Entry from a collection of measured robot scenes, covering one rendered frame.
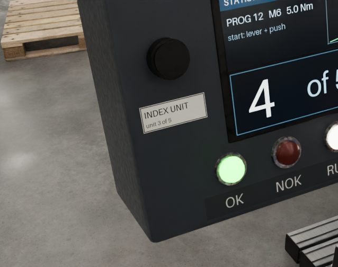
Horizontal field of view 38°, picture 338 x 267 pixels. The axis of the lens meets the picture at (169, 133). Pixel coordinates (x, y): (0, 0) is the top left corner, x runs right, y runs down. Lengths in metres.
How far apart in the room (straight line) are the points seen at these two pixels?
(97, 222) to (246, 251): 0.61
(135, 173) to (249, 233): 1.58
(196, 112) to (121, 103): 0.06
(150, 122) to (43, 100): 2.67
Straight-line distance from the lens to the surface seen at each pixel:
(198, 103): 0.35
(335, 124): 0.42
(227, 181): 0.38
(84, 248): 1.93
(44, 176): 2.34
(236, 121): 0.37
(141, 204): 0.37
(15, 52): 3.62
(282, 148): 0.39
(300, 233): 1.85
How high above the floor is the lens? 1.34
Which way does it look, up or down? 32 degrees down
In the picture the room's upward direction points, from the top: 4 degrees counter-clockwise
